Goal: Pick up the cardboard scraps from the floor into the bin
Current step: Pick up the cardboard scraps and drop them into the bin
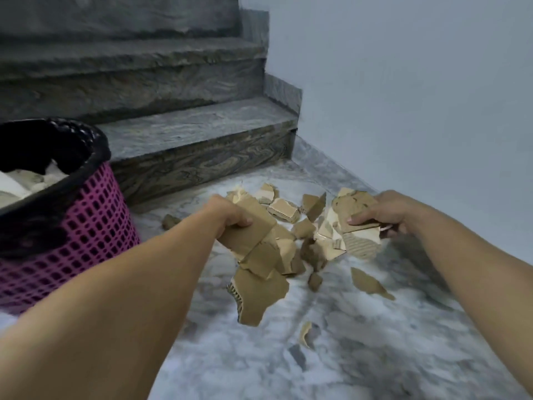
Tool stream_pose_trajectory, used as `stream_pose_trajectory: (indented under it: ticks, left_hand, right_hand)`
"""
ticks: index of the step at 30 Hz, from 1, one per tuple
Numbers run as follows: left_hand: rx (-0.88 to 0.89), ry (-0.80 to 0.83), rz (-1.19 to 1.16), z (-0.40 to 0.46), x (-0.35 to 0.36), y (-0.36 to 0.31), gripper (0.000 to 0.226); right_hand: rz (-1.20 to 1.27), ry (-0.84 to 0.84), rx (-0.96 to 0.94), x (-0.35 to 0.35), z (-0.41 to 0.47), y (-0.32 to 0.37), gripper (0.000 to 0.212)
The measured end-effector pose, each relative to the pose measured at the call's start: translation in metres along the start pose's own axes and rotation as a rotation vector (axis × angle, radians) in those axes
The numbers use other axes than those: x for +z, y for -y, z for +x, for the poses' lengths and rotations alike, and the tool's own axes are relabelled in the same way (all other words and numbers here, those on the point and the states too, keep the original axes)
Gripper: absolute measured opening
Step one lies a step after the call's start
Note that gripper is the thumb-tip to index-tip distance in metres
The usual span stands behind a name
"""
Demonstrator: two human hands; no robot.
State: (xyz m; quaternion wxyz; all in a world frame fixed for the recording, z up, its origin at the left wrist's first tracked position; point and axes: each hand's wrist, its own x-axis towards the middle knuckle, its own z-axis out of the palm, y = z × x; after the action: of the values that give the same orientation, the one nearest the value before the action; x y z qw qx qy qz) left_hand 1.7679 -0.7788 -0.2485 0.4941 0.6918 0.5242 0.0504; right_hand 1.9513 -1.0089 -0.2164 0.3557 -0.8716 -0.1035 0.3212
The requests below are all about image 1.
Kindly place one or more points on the person's right hand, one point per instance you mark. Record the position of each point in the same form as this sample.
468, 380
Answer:
387, 210

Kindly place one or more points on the person's left hand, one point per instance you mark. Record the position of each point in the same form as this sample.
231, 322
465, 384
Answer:
229, 214

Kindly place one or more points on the torn brown paper piece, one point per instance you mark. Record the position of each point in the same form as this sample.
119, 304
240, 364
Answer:
252, 235
354, 206

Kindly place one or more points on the torn corrugated paper piece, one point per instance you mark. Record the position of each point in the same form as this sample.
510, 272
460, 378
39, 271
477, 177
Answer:
260, 295
362, 243

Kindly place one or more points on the pile of brown paper pieces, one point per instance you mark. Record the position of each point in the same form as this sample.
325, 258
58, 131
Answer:
283, 210

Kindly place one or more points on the pink bin with black liner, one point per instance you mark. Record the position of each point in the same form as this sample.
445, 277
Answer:
91, 237

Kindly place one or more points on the black plastic bag liner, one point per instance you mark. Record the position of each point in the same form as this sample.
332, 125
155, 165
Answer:
41, 220

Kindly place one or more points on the cardboard scraps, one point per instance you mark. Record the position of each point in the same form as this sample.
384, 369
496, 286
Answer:
25, 181

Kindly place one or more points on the person's left forearm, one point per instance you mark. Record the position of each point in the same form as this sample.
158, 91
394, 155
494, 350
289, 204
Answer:
104, 320

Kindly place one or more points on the person's right forearm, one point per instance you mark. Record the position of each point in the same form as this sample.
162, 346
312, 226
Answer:
479, 279

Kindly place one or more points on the grey granite staircase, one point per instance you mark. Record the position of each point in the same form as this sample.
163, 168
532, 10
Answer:
166, 99

